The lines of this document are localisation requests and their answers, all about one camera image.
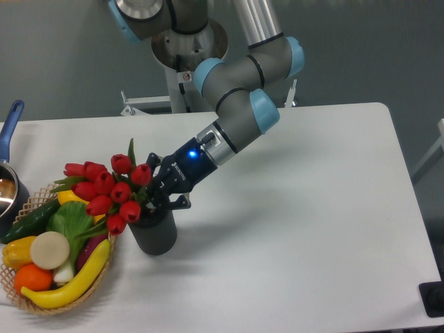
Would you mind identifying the blue handled saucepan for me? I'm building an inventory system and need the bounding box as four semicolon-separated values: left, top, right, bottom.
1;100;29;237

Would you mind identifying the yellow bell pepper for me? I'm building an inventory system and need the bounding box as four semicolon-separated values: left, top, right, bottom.
2;236;37;270

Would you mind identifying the white frame at right edge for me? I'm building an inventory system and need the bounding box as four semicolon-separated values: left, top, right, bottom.
410;119;443;186

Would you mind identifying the red tulip bouquet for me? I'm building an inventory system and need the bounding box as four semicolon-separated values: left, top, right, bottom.
54;140;153;237

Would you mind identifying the woven wicker basket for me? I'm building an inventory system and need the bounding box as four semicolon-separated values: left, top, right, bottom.
1;184;116;315

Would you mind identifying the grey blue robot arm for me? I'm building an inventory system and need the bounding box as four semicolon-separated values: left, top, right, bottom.
108;1;305;210

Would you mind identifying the orange fruit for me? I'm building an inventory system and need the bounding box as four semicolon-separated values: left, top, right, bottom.
14;264;53;294

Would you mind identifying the black device at table edge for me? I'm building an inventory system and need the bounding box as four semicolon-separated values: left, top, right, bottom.
418;281;443;318

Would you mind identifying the green bok choy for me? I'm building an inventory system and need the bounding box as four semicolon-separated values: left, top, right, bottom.
46;201;93;287

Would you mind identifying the beige round disc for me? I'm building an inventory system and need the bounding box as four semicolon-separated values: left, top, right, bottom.
30;231;70;270

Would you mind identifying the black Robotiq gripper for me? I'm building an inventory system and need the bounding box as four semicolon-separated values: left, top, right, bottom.
146;138;217;210

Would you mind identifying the green cucumber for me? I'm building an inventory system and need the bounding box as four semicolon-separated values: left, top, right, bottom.
1;200;60;244

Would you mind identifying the yellow banana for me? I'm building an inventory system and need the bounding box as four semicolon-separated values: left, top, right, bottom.
21;239;112;309

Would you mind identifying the purple eggplant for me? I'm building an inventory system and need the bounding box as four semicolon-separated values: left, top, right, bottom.
76;234;108;272

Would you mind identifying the dark grey ribbed vase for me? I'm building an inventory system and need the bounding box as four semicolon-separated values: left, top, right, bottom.
129;208;177;256

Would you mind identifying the yellow squash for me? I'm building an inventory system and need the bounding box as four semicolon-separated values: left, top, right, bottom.
57;190;105;225

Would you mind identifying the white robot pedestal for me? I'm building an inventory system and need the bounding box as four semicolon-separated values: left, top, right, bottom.
119;20;298;117

